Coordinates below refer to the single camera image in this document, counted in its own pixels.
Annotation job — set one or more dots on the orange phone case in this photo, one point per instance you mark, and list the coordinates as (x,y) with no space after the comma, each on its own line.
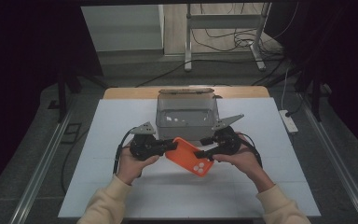
(186,157)

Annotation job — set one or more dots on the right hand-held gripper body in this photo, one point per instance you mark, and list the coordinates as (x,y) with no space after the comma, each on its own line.
(227,140)

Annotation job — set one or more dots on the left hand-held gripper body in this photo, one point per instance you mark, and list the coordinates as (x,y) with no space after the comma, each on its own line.
(143,147)

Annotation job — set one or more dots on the black stand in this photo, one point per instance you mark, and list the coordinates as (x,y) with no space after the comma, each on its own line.
(315,96)
(62,93)

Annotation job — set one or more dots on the white cabinet panel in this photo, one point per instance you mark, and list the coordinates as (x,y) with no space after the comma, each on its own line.
(121,28)

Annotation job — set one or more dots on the grey plastic box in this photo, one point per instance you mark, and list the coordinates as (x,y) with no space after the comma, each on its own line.
(186,127)

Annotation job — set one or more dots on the white power strip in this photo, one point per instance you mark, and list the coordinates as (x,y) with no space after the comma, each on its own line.
(289,122)

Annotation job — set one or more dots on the person's right hand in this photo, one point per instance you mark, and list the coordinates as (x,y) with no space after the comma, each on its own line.
(245,161)

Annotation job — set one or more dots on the aluminium rail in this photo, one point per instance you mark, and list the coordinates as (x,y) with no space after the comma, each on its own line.
(40,168)
(335,161)

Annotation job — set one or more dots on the person's left hand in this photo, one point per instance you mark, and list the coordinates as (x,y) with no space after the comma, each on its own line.
(130,168)

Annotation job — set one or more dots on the grey metal stand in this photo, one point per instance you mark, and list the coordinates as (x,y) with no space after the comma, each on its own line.
(223,21)

